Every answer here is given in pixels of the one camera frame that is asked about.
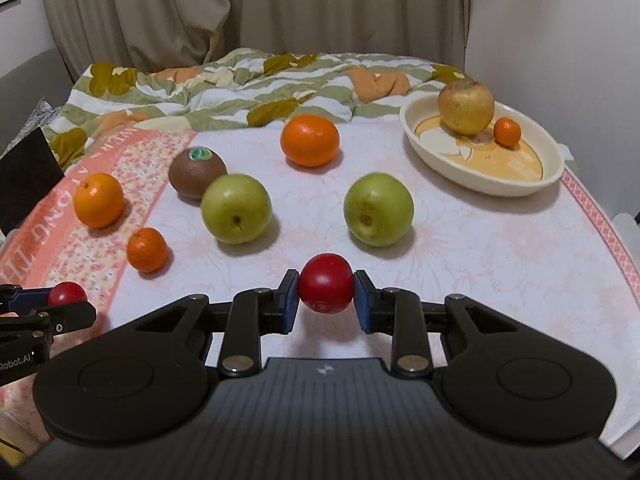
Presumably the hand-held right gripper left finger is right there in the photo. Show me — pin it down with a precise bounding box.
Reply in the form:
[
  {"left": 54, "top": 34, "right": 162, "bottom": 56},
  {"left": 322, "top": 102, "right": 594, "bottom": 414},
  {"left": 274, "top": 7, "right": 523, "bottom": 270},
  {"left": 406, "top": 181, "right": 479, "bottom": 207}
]
[{"left": 134, "top": 269, "right": 301, "bottom": 379}]

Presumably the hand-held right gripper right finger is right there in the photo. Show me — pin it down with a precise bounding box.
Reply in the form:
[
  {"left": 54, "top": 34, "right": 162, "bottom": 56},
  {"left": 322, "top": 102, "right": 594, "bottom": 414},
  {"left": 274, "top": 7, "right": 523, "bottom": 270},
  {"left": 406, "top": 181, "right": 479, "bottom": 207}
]
[{"left": 352, "top": 270, "right": 518, "bottom": 380}]

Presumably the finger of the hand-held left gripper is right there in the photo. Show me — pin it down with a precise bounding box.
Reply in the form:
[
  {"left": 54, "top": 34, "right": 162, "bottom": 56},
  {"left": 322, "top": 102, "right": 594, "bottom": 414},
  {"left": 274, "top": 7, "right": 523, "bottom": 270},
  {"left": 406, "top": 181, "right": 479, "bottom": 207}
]
[
  {"left": 0, "top": 284, "right": 55, "bottom": 313},
  {"left": 0, "top": 302, "right": 97, "bottom": 346}
]

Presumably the small red tomato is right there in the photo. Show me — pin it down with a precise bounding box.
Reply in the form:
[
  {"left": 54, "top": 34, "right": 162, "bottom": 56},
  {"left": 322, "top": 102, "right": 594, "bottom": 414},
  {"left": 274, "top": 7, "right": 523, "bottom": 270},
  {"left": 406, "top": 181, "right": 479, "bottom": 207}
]
[
  {"left": 48, "top": 281, "right": 88, "bottom": 307},
  {"left": 297, "top": 253, "right": 356, "bottom": 315}
]

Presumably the green apple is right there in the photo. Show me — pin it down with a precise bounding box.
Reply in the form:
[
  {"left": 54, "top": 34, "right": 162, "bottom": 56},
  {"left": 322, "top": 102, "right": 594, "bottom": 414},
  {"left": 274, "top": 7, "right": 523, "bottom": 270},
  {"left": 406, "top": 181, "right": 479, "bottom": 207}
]
[
  {"left": 343, "top": 172, "right": 415, "bottom": 247},
  {"left": 200, "top": 173, "right": 273, "bottom": 245}
]

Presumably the medium orange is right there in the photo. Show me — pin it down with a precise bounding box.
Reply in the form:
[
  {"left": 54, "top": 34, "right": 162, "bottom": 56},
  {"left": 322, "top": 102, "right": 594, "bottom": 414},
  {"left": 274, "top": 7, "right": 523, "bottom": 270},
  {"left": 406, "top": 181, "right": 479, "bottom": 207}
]
[{"left": 74, "top": 172, "right": 125, "bottom": 229}]

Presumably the brown kiwi with green sticker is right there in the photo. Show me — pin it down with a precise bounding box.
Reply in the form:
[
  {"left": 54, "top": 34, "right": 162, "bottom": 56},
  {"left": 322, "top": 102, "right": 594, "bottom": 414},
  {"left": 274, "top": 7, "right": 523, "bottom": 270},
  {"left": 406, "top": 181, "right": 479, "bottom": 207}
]
[{"left": 168, "top": 146, "right": 228, "bottom": 202}]

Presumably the large orange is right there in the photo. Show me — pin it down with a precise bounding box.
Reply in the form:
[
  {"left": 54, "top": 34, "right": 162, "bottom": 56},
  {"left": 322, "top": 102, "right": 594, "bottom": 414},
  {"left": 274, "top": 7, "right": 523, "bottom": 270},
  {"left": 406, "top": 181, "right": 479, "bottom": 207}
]
[{"left": 280, "top": 114, "right": 341, "bottom": 168}]

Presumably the cream oval dish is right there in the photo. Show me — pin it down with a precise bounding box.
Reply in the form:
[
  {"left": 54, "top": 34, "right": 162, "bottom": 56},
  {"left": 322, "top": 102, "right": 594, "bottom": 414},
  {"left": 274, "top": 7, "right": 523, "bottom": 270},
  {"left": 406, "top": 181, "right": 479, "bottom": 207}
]
[{"left": 399, "top": 96, "right": 571, "bottom": 197}]

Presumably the small mandarin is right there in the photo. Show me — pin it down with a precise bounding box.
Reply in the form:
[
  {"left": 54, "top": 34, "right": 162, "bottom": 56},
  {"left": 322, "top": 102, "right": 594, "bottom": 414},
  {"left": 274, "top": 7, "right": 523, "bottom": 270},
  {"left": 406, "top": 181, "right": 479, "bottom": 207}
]
[
  {"left": 493, "top": 117, "right": 522, "bottom": 149},
  {"left": 127, "top": 227, "right": 168, "bottom": 274}
]

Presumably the black panel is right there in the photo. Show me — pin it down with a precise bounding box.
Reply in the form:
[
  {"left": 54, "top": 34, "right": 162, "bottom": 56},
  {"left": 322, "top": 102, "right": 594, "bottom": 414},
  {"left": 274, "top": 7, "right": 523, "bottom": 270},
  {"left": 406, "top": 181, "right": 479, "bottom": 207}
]
[{"left": 0, "top": 127, "right": 66, "bottom": 233}]

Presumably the pink floral bed sheet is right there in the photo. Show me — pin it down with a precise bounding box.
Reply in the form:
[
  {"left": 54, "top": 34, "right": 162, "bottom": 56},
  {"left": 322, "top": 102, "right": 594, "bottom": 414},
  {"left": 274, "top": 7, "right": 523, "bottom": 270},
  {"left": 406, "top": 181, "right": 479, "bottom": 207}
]
[{"left": 0, "top": 110, "right": 640, "bottom": 461}]

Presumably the green striped floral quilt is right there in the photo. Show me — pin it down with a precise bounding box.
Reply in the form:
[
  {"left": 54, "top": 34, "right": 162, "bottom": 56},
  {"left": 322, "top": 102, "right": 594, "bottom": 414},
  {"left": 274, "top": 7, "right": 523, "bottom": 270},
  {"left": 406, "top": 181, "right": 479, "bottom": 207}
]
[{"left": 42, "top": 47, "right": 471, "bottom": 171}]

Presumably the yellowish onion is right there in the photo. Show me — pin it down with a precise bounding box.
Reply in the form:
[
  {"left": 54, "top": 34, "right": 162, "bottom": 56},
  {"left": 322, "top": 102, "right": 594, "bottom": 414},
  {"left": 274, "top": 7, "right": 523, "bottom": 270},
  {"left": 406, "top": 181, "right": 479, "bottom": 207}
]
[{"left": 438, "top": 80, "right": 496, "bottom": 136}]

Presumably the grey upholstered furniture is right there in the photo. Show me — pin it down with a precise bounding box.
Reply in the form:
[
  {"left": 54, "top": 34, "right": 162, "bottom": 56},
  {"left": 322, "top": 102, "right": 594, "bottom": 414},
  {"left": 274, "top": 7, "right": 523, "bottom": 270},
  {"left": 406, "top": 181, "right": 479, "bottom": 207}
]
[{"left": 0, "top": 47, "right": 76, "bottom": 156}]

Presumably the beige curtain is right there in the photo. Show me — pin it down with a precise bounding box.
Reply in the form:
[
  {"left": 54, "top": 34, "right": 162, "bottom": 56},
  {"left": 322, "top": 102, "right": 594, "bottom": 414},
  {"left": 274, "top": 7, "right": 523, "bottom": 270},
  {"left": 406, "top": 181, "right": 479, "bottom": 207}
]
[{"left": 37, "top": 0, "right": 481, "bottom": 68}]

